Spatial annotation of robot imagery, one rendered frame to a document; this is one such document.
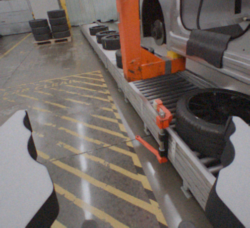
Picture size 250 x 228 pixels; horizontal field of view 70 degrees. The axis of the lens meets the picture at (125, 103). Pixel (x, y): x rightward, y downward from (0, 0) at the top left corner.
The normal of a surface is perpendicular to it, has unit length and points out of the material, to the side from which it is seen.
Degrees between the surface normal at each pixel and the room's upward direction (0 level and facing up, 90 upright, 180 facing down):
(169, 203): 0
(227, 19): 51
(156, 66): 90
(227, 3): 87
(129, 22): 90
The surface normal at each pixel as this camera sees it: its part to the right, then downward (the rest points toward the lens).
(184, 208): -0.09, -0.85
